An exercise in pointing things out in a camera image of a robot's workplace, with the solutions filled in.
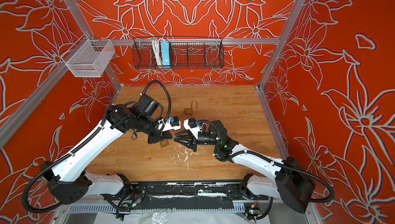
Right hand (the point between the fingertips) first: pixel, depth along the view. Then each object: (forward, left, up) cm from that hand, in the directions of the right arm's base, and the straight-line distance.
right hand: (174, 139), depth 65 cm
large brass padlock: (+33, -5, -25) cm, 42 cm away
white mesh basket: (+50, +56, +8) cm, 75 cm away
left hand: (+2, +2, +1) cm, 3 cm away
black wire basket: (+57, -3, +6) cm, 58 cm away
